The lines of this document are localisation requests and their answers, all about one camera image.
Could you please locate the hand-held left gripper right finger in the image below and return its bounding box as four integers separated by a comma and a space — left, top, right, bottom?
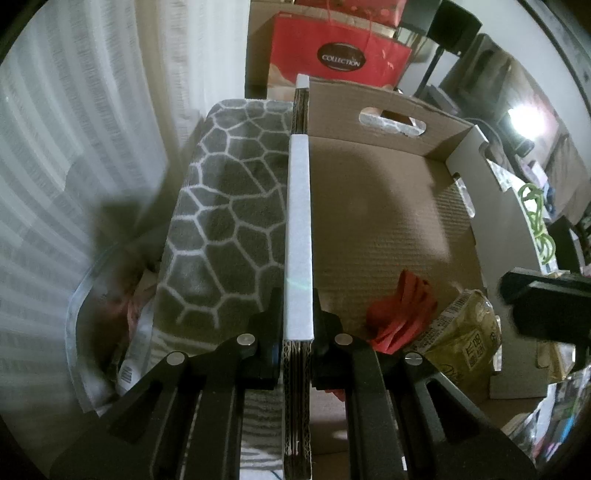
311, 288, 539, 480

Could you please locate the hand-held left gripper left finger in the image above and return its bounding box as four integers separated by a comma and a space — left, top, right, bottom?
48, 287, 284, 480

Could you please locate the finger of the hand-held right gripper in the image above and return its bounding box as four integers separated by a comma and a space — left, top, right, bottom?
501, 268, 591, 305

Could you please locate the green cable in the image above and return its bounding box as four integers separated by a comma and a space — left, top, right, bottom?
517, 183, 557, 266

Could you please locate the gold snack packet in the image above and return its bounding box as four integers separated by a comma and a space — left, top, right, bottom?
413, 290, 502, 386

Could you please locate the red cable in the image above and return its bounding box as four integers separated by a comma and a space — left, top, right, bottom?
367, 270, 439, 356

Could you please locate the brown cardboard box white rim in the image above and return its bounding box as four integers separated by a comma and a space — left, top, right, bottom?
281, 74, 555, 480

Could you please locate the black stand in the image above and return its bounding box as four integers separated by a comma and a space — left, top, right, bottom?
549, 215, 585, 278

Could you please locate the white paper packet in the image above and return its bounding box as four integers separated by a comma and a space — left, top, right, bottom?
117, 295, 158, 398

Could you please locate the grey white patterned blanket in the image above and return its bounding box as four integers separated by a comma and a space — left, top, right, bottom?
124, 98, 296, 480

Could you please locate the clear plastic bag with items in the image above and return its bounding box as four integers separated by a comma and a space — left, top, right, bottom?
65, 244, 162, 416

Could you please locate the red gift bag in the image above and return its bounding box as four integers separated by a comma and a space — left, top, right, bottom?
268, 0, 413, 88

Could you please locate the red gift box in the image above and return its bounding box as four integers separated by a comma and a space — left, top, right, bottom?
295, 0, 408, 26

